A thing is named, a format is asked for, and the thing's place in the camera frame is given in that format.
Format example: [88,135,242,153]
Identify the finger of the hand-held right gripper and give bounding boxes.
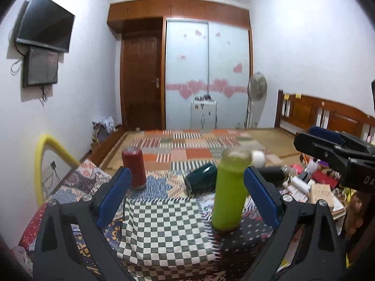
[309,126,375,153]
[294,133,367,186]

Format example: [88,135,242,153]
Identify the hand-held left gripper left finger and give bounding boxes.
[32,167,134,281]

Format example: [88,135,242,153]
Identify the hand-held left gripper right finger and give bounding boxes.
[243,166,346,281]

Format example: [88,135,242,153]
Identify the person's right forearm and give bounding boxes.
[346,190,364,238]

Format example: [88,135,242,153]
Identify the black bottle white cap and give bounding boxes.
[258,165,293,187]

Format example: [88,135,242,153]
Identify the red flat box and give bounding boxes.
[313,171,337,185]

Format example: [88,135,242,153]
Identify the wooden headboard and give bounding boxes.
[277,90,375,144]

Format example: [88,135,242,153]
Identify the lime green bottle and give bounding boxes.
[211,148,253,231]

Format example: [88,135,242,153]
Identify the dark red bottle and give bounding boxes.
[121,147,147,189]

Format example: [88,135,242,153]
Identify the white plastic bottle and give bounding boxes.
[290,177,311,196]

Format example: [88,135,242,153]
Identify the cardboard box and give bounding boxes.
[309,184,335,204]

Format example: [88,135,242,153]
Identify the white round lid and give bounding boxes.
[252,150,266,166]

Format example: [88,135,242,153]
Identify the woven straw bed mat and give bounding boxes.
[100,128,302,171]

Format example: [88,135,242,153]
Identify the green white checkered cloth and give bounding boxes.
[116,197,220,265]

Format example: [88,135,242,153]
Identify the patchwork blanket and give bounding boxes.
[19,129,308,281]

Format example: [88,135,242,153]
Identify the pile of clothes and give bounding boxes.
[92,116,115,145]

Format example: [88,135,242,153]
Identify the standing fan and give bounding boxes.
[245,71,268,129]

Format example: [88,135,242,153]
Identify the yellow foam tube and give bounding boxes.
[34,134,81,207]

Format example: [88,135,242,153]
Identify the small white cabinet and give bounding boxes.
[190,100,217,130]

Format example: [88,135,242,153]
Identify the frosted sliding door heart stickers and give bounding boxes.
[209,22,250,129]
[166,20,209,129]

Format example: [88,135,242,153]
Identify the brown wooden door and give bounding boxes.
[121,32,163,131]

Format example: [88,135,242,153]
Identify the wooden wardrobe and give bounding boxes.
[107,0,254,131]

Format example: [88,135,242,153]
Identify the wooden bed frame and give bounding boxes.
[90,125,126,166]

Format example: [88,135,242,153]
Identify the small black wall monitor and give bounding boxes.
[23,47,59,88]

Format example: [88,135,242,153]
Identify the white cable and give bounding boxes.
[10,59,24,75]

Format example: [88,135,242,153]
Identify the large black wall television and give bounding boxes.
[16,0,76,53]

